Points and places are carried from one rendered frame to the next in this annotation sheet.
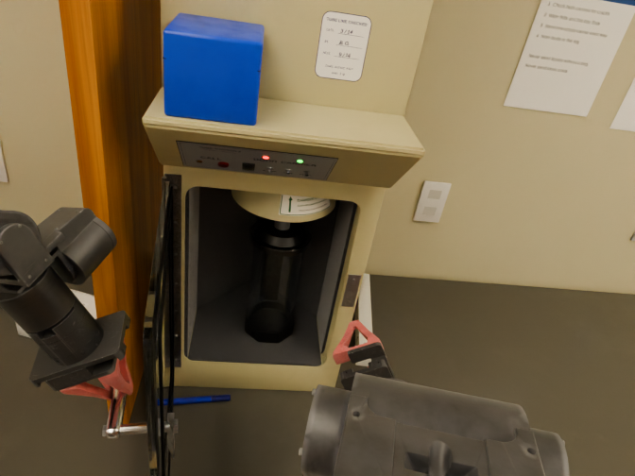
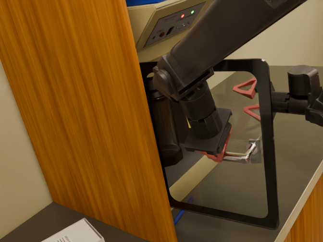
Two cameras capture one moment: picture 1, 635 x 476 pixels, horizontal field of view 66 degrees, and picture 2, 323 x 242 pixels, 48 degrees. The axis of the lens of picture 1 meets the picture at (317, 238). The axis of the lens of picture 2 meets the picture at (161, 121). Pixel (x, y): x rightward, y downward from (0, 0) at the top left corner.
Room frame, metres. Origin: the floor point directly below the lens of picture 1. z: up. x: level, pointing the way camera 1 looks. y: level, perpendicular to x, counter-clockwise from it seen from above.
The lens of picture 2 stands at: (-0.06, 0.68, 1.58)
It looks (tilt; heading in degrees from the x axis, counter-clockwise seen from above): 23 degrees down; 322
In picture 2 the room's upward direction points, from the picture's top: 12 degrees counter-clockwise
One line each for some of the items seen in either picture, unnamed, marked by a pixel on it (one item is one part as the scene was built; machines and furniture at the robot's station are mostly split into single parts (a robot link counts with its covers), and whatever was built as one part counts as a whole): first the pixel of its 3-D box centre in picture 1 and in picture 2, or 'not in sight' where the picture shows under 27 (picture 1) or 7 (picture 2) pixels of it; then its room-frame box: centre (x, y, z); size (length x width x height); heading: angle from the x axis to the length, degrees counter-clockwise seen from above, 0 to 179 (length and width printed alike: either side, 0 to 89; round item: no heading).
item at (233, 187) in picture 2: (163, 362); (206, 146); (0.45, 0.17, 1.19); 0.30 x 0.01 x 0.40; 16
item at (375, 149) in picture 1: (283, 153); (180, 15); (0.58, 0.06, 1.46); 0.32 x 0.11 x 0.10; 100
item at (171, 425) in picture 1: (168, 435); not in sight; (0.35, 0.13, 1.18); 0.02 x 0.02 x 0.06; 16
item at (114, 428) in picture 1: (131, 403); (231, 152); (0.37, 0.18, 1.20); 0.10 x 0.05 x 0.03; 16
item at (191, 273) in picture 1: (266, 246); not in sight; (0.76, 0.09, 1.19); 0.26 x 0.24 x 0.35; 100
